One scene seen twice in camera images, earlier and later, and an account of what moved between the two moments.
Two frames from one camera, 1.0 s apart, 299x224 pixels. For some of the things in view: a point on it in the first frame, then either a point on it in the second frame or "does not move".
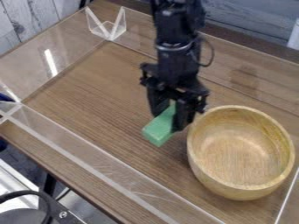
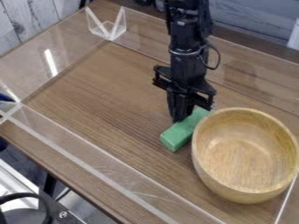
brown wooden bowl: (240, 151) does not move
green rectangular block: (159, 130) → (179, 134)
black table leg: (49, 185) does not move
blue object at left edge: (5, 98) does not move
